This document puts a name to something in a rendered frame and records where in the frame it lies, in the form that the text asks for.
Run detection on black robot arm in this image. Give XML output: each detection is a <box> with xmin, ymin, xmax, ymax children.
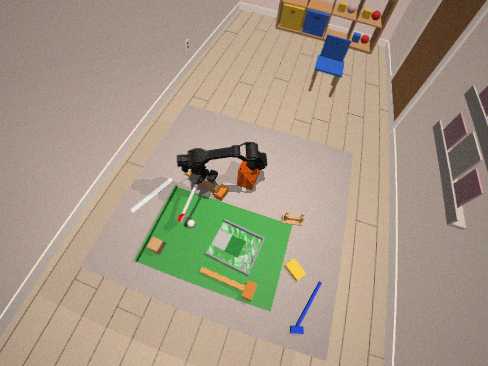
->
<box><xmin>177</xmin><ymin>142</ymin><xmax>267</xmax><ymax>184</ymax></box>

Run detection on yellow rectangular block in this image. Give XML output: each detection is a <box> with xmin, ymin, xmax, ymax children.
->
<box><xmin>284</xmin><ymin>258</ymin><xmax>307</xmax><ymax>282</ymax></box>

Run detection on green flat mat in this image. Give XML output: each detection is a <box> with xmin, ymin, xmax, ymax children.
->
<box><xmin>138</xmin><ymin>188</ymin><xmax>293</xmax><ymax>311</ymax></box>

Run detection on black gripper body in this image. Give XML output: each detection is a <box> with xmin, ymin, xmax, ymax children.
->
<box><xmin>181</xmin><ymin>164</ymin><xmax>218</xmax><ymax>183</ymax></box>

